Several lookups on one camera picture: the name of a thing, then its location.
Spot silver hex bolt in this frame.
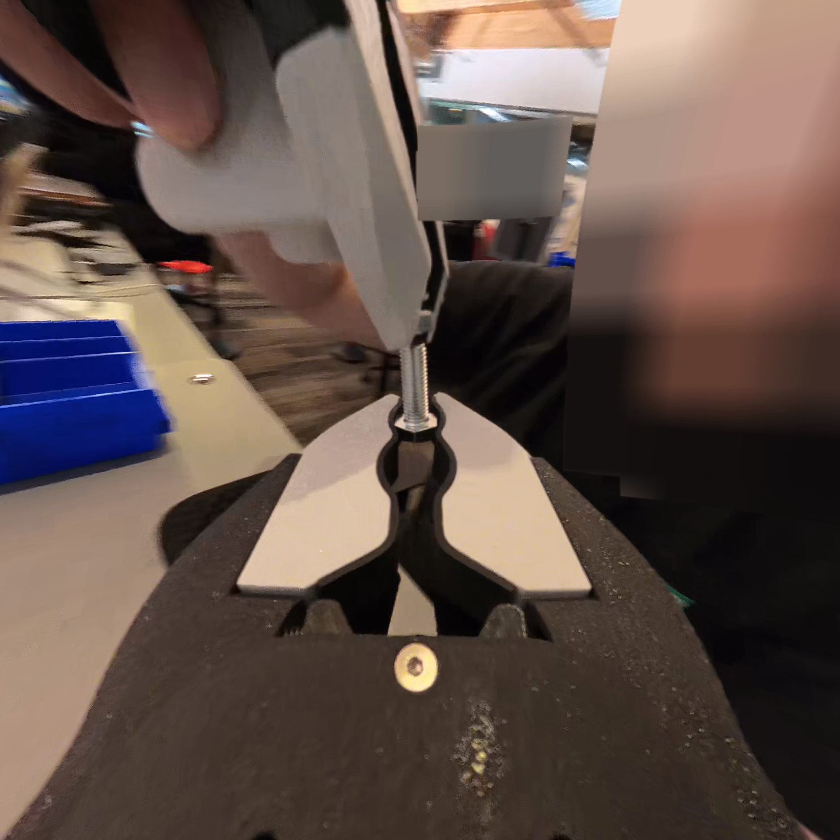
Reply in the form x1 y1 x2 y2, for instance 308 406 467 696
399 314 432 427

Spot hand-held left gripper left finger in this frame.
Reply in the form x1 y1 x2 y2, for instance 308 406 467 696
235 394 403 632

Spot blue divided plastic bin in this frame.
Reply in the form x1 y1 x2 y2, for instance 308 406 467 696
0 319 173 487

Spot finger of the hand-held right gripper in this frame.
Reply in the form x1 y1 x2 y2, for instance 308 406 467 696
338 0 434 352
387 0 452 336

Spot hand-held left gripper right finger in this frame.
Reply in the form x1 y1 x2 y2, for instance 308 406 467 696
430 392 593 635

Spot black mesh armrest pad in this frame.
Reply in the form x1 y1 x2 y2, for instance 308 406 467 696
156 453 299 567

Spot person's right hand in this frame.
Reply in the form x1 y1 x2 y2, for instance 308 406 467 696
0 0 222 153

